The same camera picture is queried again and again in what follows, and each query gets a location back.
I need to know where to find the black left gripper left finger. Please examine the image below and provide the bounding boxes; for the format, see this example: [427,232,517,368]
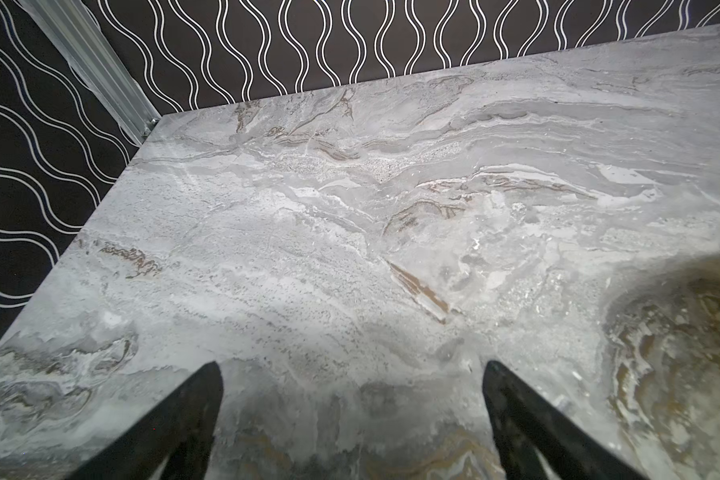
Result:
[68,362,224,479]

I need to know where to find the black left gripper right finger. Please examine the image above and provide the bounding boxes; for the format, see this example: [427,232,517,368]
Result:
[482,360,644,479]

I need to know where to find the aluminium frame corner post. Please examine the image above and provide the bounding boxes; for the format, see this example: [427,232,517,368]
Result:
[20,0,160,145]

